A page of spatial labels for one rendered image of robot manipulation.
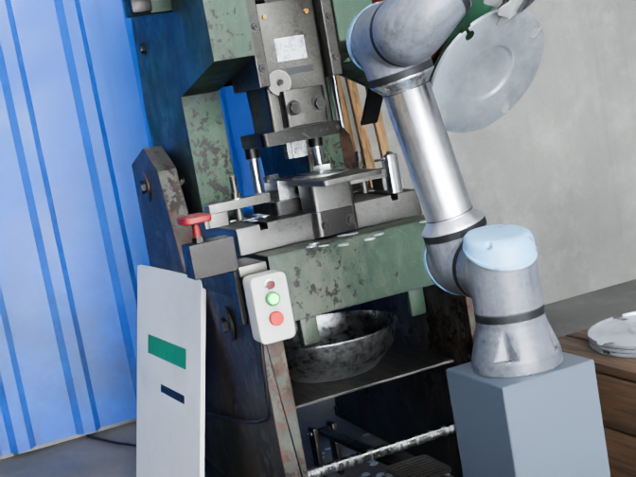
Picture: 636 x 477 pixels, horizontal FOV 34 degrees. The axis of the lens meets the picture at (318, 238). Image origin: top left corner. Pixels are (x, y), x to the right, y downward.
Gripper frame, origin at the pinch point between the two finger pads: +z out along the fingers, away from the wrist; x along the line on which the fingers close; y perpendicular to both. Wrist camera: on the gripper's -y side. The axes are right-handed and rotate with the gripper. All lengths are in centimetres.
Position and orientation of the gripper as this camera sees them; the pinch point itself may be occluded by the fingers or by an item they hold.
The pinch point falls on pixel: (501, 17)
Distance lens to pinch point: 214.7
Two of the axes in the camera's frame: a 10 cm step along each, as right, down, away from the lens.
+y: -7.4, 2.1, -6.4
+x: 5.8, 6.8, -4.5
